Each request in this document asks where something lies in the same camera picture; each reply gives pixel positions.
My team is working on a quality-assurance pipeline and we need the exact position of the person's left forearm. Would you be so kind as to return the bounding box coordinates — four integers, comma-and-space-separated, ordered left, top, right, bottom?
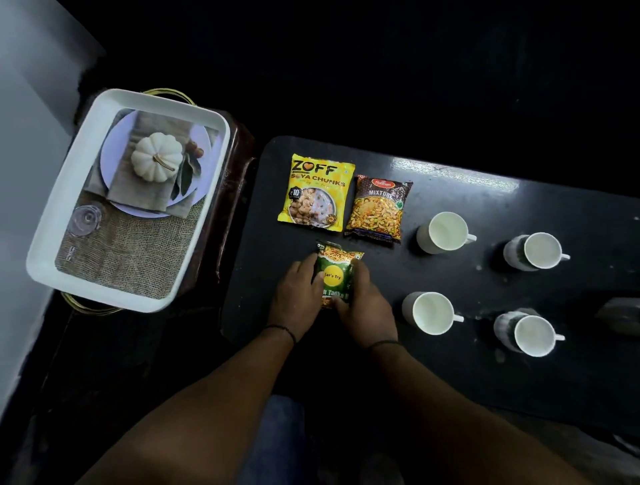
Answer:
76, 329, 297, 485

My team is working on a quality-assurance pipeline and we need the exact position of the person's blue trouser leg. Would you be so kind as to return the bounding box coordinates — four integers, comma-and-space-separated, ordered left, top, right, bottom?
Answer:
235, 395, 313, 485

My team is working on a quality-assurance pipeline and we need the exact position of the person's left hand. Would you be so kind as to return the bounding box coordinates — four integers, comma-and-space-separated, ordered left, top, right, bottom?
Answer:
267, 252, 327, 343

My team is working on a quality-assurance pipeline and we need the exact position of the white cup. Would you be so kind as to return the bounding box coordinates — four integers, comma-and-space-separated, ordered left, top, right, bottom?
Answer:
416, 211, 478, 255
401, 291, 465, 336
503, 232, 571, 272
493, 310, 566, 358

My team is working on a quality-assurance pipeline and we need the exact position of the person's right hand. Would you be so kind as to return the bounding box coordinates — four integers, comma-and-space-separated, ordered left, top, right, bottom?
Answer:
332, 258, 400, 350

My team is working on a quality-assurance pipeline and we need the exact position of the person's right forearm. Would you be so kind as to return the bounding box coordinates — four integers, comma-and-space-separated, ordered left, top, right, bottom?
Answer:
367, 344, 593, 485

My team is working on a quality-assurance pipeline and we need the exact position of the black wrist thread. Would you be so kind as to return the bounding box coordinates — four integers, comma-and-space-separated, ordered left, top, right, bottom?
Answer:
263, 324, 298, 345

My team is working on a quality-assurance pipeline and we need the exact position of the white tray with printed picture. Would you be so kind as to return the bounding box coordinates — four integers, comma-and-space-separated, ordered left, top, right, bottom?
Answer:
25, 88, 231, 314

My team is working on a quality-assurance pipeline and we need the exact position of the green snack packet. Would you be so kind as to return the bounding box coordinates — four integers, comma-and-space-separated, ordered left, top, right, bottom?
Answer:
313, 241, 365, 309

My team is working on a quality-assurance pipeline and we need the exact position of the grey blurred object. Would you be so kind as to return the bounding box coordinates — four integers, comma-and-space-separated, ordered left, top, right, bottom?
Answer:
595, 297, 640, 336

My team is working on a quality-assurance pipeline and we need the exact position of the yellow snack packet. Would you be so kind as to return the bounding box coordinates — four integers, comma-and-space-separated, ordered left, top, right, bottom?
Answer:
277, 153, 356, 233

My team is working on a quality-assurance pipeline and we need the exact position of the brown and orange snack packet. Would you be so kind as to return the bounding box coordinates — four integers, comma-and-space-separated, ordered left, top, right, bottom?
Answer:
344, 174, 414, 245

